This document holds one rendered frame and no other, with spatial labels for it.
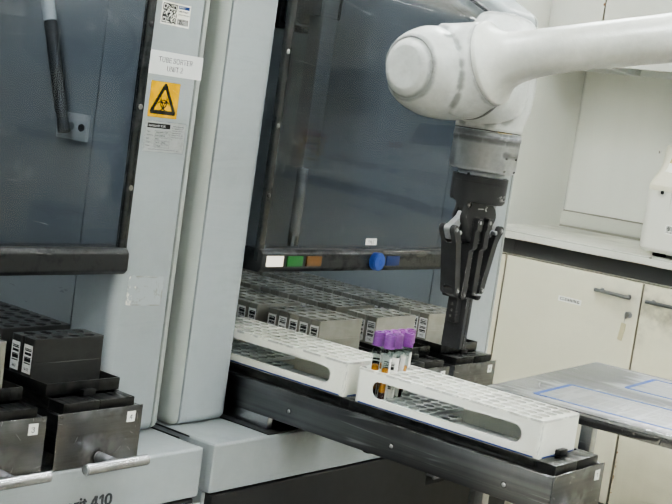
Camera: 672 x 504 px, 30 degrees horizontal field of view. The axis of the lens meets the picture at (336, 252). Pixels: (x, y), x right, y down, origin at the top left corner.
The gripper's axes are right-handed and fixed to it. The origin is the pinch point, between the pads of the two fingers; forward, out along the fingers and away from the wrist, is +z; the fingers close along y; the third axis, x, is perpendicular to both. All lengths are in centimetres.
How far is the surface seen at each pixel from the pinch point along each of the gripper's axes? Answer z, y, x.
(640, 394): 13, 50, -6
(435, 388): 8.6, -4.5, -1.2
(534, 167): -13, 266, 142
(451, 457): 16.2, -6.7, -6.7
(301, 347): 9.2, -3.1, 23.5
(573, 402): 13.2, 30.5, -4.2
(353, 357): 8.9, -0.6, 15.8
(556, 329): 38, 229, 104
